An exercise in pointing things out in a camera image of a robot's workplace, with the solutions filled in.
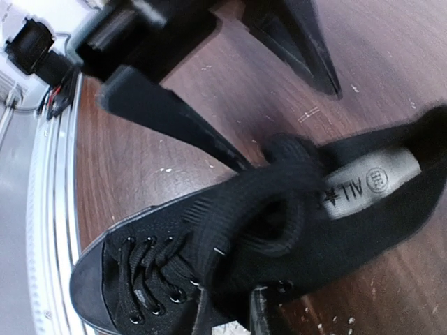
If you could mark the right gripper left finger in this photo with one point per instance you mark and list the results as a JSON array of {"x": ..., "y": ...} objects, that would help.
[{"x": 212, "y": 311}]

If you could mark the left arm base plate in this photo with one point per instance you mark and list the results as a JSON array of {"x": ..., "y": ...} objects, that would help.
[{"x": 60, "y": 97}]

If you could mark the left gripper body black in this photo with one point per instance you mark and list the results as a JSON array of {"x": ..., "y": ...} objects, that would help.
[{"x": 151, "y": 36}]

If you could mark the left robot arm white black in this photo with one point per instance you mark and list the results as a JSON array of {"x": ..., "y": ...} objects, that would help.
[{"x": 31, "y": 52}]

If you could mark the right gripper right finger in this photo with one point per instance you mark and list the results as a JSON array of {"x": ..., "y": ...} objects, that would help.
[{"x": 265, "y": 316}]

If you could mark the front aluminium rail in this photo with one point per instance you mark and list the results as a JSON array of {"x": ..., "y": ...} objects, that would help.
[{"x": 52, "y": 235}]

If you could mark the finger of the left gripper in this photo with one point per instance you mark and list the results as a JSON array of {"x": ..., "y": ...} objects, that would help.
[
  {"x": 291, "y": 30},
  {"x": 132, "y": 96}
]

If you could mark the black canvas shoe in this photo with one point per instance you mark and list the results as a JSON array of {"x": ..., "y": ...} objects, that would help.
[{"x": 311, "y": 215}]

